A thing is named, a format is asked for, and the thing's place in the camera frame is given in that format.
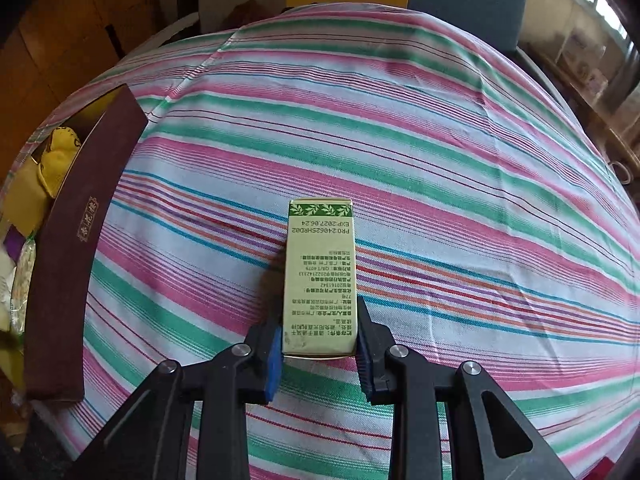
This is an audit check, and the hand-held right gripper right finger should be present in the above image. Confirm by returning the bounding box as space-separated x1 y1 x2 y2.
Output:
356 305 576 480

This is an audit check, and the brown bag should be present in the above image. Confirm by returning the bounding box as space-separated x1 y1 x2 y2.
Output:
220 0 281 31

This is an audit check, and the striped tablecloth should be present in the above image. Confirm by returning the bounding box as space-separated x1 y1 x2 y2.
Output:
0 2 640 480

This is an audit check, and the wooden side table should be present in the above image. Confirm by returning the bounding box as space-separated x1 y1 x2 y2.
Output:
530 45 640 186

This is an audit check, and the white carton with picture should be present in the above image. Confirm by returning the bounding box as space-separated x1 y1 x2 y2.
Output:
562 27 606 68

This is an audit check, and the gold metal tin box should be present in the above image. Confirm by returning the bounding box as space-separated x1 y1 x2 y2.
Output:
0 84 149 403

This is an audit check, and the clear snack packet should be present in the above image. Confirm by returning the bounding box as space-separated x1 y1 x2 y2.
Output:
10 237 41 336

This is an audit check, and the wooden wardrobe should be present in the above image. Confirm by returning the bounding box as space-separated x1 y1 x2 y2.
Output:
0 0 201 186

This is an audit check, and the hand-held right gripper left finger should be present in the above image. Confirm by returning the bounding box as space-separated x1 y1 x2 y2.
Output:
75 317 285 480

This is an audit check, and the green cardboard box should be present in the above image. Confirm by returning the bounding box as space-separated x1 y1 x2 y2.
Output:
281 199 358 360

